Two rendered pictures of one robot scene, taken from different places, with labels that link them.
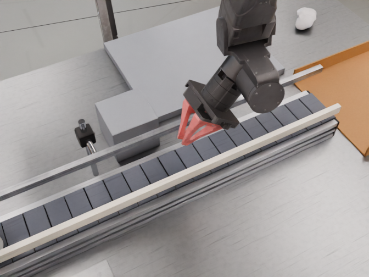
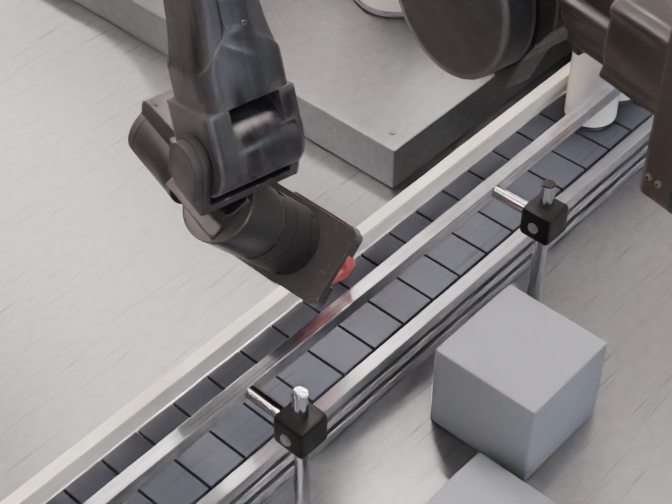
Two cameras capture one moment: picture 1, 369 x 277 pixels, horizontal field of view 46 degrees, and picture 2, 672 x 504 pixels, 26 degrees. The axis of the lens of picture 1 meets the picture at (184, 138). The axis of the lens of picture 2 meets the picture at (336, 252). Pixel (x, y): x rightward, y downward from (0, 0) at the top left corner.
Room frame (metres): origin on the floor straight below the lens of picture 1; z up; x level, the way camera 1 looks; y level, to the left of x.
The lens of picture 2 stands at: (1.28, -0.29, 1.79)
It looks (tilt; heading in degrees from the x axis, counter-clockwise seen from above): 45 degrees down; 160
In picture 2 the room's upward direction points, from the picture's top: straight up
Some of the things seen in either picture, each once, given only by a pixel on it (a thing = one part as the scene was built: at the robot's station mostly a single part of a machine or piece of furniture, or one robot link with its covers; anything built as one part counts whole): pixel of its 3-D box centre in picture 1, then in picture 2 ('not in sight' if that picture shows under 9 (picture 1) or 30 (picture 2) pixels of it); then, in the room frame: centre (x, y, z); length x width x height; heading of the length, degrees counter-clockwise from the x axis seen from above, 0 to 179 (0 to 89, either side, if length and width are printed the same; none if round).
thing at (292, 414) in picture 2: not in sight; (279, 448); (0.63, -0.09, 0.91); 0.07 x 0.03 x 0.17; 28
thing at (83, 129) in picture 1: (93, 157); (518, 243); (0.49, 0.17, 0.91); 0.07 x 0.03 x 0.17; 28
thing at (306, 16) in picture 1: (304, 18); not in sight; (1.01, -0.33, 0.85); 0.08 x 0.07 x 0.04; 125
